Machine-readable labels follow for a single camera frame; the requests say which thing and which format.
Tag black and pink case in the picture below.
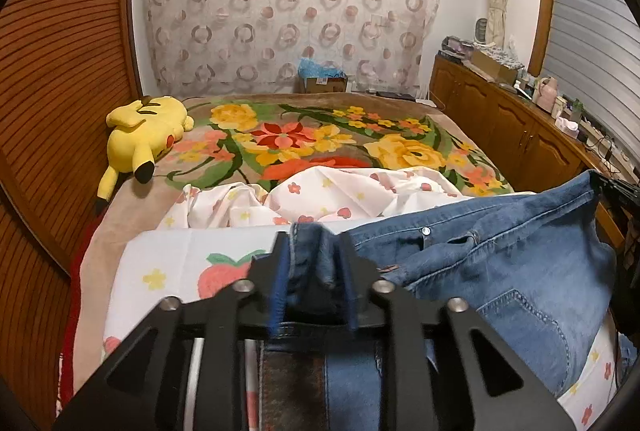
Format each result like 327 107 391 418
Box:
440 36 476 60

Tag pink jug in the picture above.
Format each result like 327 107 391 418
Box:
532 76 558 108

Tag pink and white holder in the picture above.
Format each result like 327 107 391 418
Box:
556 110 581 134

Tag ribbed wooden wall panel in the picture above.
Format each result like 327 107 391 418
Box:
0 0 145 431

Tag white strawberry print sheet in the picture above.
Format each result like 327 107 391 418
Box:
100 166 621 431

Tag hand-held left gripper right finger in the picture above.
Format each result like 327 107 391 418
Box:
339 232 577 431

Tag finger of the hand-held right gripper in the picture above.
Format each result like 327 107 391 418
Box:
591 171 640 210

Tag yellow plush toy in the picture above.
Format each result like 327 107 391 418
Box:
95 95 195 216

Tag floral blanket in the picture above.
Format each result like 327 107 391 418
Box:
72 93 516 392

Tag cardboard box with blue filling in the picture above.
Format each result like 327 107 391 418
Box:
298 58 350 94

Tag open cardboard box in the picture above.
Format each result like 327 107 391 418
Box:
470 48 521 84

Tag blue denim pants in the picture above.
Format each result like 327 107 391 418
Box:
257 171 627 431

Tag red blanket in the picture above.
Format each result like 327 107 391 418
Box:
56 206 108 417

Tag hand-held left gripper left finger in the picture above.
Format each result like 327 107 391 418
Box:
52 232 292 431

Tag black cables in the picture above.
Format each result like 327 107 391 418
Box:
582 133 633 174

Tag wooden cabinet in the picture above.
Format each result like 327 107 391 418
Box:
429 53 640 254

